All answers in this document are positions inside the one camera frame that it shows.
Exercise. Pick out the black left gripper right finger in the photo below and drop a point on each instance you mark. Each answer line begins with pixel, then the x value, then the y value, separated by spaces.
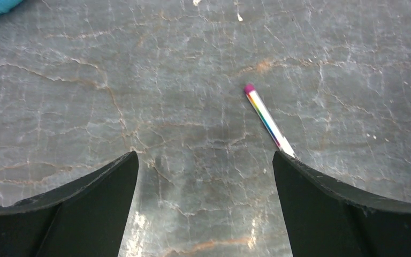
pixel 327 217

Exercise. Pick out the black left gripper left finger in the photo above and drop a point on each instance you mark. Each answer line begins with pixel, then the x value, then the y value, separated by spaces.
pixel 85 217

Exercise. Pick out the purple cap marker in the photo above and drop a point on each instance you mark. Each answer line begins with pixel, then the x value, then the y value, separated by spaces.
pixel 279 139

